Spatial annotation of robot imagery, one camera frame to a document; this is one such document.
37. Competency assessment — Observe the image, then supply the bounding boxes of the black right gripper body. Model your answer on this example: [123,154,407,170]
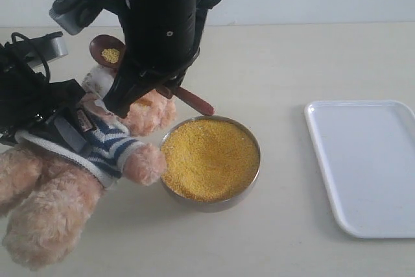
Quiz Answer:
[115,0,197,89]

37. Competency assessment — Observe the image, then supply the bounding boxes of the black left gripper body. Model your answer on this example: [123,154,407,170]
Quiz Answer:
[0,42,71,148]

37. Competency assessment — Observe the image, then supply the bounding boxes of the brown wooden spoon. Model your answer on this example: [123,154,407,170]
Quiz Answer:
[89,34,215,116]

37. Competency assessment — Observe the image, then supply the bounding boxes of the tan teddy bear striped shirt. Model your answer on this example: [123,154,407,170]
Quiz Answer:
[1,66,176,271]

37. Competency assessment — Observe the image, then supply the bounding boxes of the yellow millet grains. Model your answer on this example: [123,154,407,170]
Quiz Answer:
[160,117,261,201]

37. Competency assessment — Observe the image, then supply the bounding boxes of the metal bowl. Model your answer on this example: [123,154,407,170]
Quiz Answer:
[158,114,262,214]

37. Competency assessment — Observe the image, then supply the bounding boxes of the white rectangular plastic tray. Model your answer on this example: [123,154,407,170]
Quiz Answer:
[304,100,414,239]

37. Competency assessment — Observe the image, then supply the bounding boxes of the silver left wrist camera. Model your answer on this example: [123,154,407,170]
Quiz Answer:
[23,31,68,67]

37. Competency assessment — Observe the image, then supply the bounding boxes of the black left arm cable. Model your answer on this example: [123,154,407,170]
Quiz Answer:
[3,32,64,83]

